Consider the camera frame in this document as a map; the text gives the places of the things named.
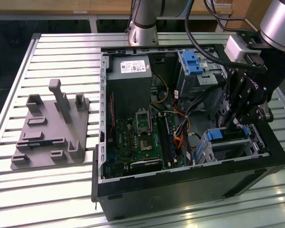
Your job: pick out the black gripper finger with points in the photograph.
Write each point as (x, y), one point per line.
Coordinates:
(256, 114)
(233, 90)

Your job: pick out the hard disk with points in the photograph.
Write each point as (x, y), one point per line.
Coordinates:
(214, 135)

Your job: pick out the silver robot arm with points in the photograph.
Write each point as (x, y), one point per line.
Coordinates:
(144, 28)

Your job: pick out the metal disk bay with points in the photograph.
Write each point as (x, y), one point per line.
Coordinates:
(228, 145)

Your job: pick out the metal optical drive cage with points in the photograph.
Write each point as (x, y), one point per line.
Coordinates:
(192, 85)

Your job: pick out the blue cage latch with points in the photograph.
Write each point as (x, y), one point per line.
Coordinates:
(192, 66)

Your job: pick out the metal locking lever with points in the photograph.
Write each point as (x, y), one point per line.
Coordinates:
(151, 123)

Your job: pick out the CPU socket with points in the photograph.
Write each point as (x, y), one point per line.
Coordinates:
(145, 142)

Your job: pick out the grey power supply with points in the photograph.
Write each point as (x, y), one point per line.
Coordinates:
(128, 90)

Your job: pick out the black PC case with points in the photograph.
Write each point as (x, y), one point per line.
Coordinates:
(180, 197)

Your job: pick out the black graphics card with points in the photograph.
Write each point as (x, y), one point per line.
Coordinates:
(144, 164)

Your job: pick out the green motherboard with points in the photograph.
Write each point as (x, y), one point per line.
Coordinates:
(123, 142)

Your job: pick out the grey parts rack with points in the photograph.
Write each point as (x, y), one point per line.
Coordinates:
(52, 118)

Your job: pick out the green RAM stick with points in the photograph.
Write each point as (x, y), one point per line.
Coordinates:
(41, 143)

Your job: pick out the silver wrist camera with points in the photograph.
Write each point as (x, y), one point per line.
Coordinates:
(235, 47)

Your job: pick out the blue bay rail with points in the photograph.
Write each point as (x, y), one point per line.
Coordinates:
(199, 152)

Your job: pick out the wooden desk white frame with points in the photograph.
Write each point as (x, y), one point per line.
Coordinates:
(37, 6)

